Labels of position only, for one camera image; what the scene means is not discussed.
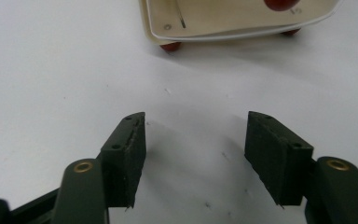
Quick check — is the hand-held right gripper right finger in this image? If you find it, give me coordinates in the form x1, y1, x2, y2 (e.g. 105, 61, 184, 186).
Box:
244, 110, 358, 224

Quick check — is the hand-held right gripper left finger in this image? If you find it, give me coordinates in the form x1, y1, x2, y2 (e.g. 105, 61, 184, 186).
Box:
51, 111, 147, 224

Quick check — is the cream tray with red feet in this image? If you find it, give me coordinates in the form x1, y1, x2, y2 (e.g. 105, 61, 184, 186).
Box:
138, 0, 344, 52

